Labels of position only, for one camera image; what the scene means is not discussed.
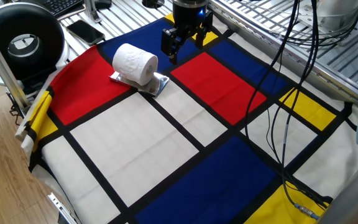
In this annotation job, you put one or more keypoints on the metal table edge rail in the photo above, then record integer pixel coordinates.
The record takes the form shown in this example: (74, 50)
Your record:
(59, 207)

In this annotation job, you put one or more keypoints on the Mondrian pattern table cloth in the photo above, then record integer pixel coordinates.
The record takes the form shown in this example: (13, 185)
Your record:
(135, 146)

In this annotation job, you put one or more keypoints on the aluminium upright bracket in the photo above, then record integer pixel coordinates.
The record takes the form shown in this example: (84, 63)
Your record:
(91, 12)

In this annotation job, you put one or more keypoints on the black smartphone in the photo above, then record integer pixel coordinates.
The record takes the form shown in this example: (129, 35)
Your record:
(85, 32)

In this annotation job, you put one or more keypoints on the aluminium frame post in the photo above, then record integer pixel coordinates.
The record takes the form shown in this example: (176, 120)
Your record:
(2, 65)

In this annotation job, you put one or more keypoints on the black computer keyboard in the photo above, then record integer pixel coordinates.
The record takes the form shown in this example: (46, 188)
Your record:
(61, 5)

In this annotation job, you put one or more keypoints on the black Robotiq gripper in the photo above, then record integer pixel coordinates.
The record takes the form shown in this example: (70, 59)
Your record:
(188, 15)

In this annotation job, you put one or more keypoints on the black round stand base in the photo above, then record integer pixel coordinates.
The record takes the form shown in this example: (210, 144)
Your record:
(152, 3)

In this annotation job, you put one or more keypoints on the white toilet paper roll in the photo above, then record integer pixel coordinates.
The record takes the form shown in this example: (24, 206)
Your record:
(132, 62)

